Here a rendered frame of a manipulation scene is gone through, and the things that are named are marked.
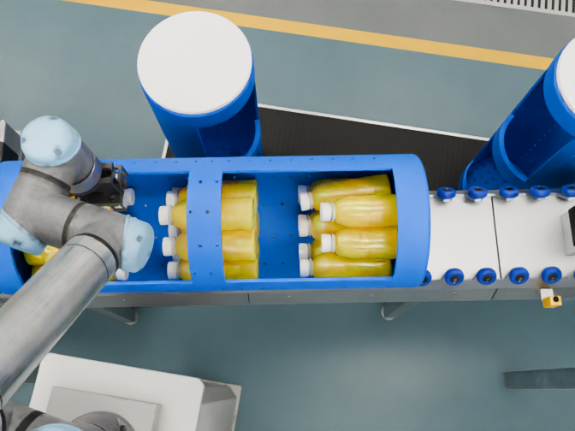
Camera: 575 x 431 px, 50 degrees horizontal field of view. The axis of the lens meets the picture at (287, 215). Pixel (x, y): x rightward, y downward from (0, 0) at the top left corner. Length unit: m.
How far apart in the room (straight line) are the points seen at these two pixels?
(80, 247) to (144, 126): 1.85
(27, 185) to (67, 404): 0.48
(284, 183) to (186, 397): 0.52
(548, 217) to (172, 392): 0.97
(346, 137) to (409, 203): 1.24
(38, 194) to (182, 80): 0.68
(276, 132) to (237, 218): 1.21
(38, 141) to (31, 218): 0.11
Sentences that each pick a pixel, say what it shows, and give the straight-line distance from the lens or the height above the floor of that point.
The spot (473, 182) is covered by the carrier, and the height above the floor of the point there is 0.16.
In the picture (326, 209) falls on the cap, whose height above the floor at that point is 1.17.
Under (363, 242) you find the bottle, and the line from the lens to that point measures 1.27.
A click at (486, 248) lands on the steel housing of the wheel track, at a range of 1.55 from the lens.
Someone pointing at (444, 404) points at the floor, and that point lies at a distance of 2.44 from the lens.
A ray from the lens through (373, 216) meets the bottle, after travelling 1.26.
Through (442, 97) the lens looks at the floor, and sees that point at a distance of 2.73.
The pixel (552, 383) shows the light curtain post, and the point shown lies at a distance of 2.10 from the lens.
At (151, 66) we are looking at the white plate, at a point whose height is 1.04.
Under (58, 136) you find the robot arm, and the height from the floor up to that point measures 1.56.
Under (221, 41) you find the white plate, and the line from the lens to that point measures 1.57.
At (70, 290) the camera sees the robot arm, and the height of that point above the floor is 1.63.
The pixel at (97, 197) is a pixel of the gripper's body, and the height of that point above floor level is 1.35.
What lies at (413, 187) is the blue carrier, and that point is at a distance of 1.22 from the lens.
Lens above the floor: 2.37
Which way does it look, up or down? 74 degrees down
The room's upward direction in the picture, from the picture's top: straight up
